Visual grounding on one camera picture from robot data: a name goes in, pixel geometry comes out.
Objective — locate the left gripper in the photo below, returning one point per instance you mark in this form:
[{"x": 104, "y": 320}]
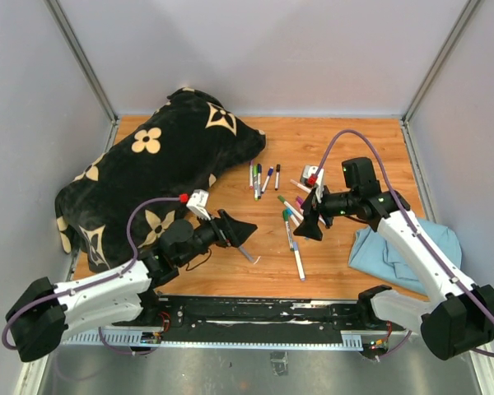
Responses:
[{"x": 233, "y": 232}]

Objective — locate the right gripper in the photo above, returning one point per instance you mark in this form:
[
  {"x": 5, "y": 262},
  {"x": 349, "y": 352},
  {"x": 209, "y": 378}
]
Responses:
[{"x": 309, "y": 227}]

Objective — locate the light blue marker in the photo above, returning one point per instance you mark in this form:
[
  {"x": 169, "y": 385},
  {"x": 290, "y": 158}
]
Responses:
[{"x": 294, "y": 220}]

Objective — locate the purple marker grey body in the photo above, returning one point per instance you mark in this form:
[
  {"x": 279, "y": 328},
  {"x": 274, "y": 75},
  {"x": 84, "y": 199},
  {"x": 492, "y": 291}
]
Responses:
[{"x": 246, "y": 254}]

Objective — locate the lavender cap marker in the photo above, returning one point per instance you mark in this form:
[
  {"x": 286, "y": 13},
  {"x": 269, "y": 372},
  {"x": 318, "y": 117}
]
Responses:
[{"x": 299, "y": 263}]

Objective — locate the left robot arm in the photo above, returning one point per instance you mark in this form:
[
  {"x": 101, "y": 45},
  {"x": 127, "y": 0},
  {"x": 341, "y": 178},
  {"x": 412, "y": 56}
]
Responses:
[{"x": 47, "y": 314}]

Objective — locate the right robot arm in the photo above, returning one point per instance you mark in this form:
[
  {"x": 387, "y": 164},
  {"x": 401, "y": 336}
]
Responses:
[{"x": 458, "y": 315}]

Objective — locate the magenta cap marker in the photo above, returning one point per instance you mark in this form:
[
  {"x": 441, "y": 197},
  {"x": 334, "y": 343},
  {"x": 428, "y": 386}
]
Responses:
[{"x": 301, "y": 200}]

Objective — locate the green cap white marker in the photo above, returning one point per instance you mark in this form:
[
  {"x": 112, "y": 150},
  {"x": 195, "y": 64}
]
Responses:
[{"x": 290, "y": 207}]

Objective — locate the black cap whiteboard marker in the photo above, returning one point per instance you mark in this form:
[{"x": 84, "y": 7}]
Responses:
[{"x": 277, "y": 177}]

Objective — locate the blue cap whiteboard marker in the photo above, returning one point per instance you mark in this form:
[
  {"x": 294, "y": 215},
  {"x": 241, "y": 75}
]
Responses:
[{"x": 267, "y": 179}]

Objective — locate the light green marker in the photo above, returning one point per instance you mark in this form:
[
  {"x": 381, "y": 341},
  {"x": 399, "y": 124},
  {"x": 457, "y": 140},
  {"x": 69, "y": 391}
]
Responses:
[{"x": 256, "y": 182}]

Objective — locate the light blue cloth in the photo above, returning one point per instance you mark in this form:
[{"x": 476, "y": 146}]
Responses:
[{"x": 373, "y": 255}]

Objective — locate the black floral plush blanket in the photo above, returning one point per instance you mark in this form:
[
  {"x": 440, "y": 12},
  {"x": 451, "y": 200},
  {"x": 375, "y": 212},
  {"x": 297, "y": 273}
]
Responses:
[{"x": 128, "y": 194}]

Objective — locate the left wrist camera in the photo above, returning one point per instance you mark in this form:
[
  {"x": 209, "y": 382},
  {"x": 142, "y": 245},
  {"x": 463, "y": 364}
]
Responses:
[{"x": 197, "y": 204}]

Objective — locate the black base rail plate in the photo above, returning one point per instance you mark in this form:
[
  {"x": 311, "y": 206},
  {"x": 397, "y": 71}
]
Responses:
[{"x": 252, "y": 320}]

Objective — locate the slotted cable duct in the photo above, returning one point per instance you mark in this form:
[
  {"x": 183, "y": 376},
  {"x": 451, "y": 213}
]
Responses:
[{"x": 144, "y": 339}]

